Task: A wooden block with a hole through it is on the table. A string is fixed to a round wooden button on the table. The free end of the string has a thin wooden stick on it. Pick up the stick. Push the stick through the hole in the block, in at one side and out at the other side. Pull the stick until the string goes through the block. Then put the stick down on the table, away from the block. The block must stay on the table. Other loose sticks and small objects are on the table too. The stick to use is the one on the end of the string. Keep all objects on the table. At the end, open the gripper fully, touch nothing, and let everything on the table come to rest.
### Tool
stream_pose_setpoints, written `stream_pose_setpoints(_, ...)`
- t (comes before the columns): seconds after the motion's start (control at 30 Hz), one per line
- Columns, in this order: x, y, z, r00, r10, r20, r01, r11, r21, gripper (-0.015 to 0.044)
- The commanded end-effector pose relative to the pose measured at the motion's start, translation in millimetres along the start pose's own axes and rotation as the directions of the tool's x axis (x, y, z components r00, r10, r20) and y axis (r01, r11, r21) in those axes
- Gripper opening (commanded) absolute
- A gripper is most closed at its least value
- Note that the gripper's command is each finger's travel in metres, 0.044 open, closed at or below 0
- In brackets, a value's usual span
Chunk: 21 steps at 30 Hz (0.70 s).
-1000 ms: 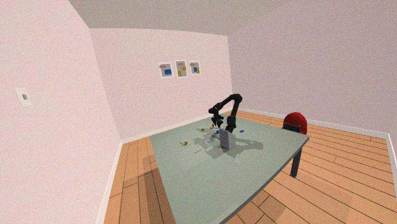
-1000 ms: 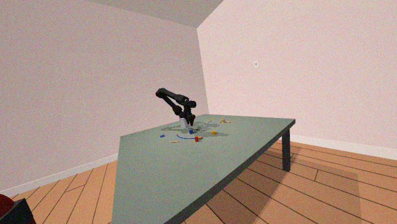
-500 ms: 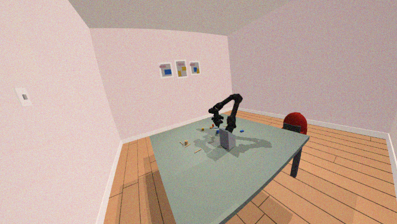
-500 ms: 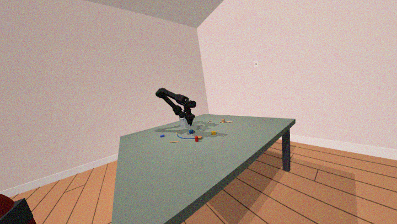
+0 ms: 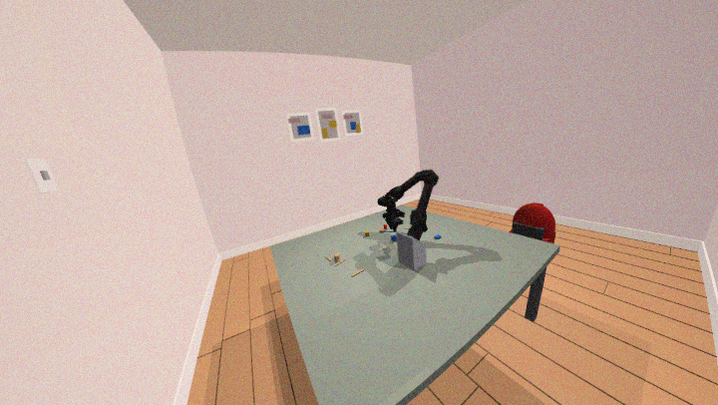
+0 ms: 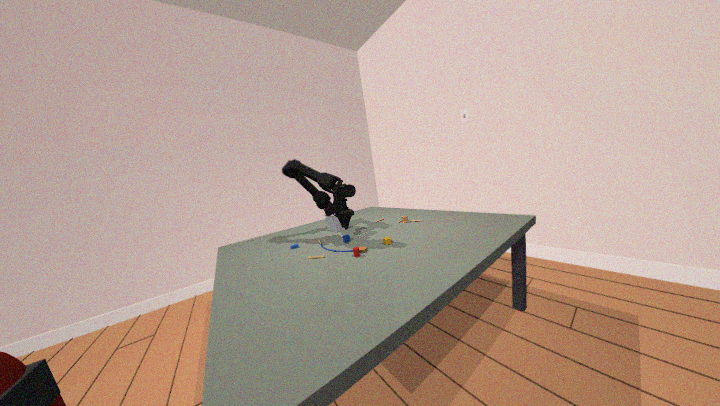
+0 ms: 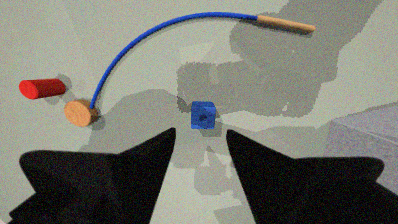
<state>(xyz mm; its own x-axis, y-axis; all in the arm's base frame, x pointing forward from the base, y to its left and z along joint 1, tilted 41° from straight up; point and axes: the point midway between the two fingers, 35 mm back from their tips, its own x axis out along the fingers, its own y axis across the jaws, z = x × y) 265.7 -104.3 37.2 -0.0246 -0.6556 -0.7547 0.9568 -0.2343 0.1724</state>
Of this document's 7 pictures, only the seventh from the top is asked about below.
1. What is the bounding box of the blue string with tan wooden stick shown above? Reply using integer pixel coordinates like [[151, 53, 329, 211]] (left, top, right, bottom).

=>
[[89, 12, 316, 109]]

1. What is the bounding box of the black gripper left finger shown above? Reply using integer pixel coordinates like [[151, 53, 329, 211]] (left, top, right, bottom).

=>
[[19, 128, 176, 224]]

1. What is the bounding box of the orange round disc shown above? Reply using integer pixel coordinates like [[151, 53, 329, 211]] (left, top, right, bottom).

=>
[[64, 99, 98, 126]]

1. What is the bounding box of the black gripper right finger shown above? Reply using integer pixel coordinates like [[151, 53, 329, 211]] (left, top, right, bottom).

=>
[[226, 129, 385, 224]]

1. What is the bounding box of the red cylinder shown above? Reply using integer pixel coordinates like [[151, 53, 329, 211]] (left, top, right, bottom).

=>
[[19, 78, 66, 99]]

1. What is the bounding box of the blue block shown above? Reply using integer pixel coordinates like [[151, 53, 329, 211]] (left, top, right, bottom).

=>
[[191, 101, 216, 129]]

